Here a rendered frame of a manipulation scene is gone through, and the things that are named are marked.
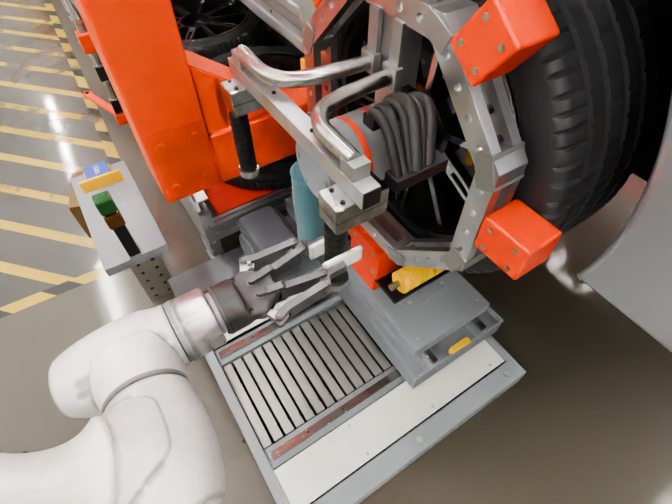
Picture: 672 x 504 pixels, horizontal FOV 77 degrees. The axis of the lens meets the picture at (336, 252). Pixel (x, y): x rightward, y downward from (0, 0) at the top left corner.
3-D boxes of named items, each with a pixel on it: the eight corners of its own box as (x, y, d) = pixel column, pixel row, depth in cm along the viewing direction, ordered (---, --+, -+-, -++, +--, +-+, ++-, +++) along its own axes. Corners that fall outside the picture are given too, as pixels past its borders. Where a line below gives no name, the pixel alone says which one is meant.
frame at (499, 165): (466, 303, 91) (582, 50, 48) (443, 317, 88) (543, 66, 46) (330, 164, 119) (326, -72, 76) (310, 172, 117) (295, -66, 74)
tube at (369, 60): (380, 76, 72) (386, 9, 64) (280, 111, 66) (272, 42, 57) (325, 36, 81) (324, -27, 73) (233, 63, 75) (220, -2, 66)
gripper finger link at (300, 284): (253, 287, 60) (255, 295, 60) (326, 264, 63) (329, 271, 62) (257, 302, 64) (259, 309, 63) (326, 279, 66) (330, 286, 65)
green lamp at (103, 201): (119, 210, 102) (112, 198, 99) (102, 217, 100) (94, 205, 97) (114, 201, 104) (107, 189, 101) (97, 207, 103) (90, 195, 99)
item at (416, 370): (495, 332, 141) (505, 318, 134) (412, 390, 129) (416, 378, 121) (402, 237, 167) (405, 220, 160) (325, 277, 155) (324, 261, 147)
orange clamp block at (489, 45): (510, 72, 59) (563, 32, 50) (468, 89, 56) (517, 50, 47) (488, 27, 58) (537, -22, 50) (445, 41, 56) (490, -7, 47)
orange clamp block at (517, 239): (504, 226, 73) (546, 261, 68) (470, 245, 70) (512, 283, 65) (518, 196, 67) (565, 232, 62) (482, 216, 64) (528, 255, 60)
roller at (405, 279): (484, 251, 112) (490, 236, 107) (396, 303, 102) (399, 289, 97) (468, 237, 115) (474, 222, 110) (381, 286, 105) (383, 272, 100)
